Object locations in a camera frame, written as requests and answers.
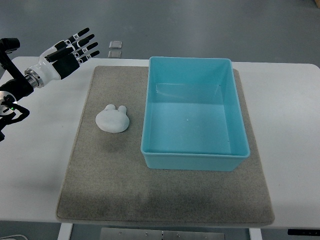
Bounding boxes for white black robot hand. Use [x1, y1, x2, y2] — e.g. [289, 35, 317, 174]
[24, 27, 100, 88]

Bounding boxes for white bunny toy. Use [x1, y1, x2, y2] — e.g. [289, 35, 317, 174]
[95, 104, 130, 133]

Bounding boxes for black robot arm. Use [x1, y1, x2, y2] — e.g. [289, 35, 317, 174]
[0, 38, 34, 130]

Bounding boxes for blue plastic box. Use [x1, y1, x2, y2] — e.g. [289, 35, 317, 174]
[140, 56, 251, 171]

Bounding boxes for lower floor socket plate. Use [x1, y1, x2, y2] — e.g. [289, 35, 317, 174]
[108, 50, 122, 59]

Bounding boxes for floor socket plate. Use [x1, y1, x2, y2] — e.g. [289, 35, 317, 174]
[108, 50, 122, 59]
[109, 40, 123, 49]

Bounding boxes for upper floor socket plate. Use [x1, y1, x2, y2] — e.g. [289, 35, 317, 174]
[109, 40, 123, 49]

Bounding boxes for grey felt mat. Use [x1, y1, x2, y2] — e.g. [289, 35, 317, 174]
[56, 66, 275, 227]

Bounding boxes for white table leg left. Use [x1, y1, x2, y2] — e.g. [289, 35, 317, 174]
[57, 223, 73, 240]

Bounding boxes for white table leg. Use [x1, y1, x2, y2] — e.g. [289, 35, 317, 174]
[57, 223, 73, 240]
[248, 228, 263, 240]

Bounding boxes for metal plate under table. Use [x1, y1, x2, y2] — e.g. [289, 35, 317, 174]
[99, 227, 225, 240]

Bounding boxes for white table leg right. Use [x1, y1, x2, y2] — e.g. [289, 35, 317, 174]
[248, 228, 263, 240]

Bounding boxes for black table control panel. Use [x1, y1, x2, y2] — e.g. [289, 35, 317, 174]
[287, 229, 320, 237]

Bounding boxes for white cable on floor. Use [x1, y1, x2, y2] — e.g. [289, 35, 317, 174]
[0, 233, 27, 240]

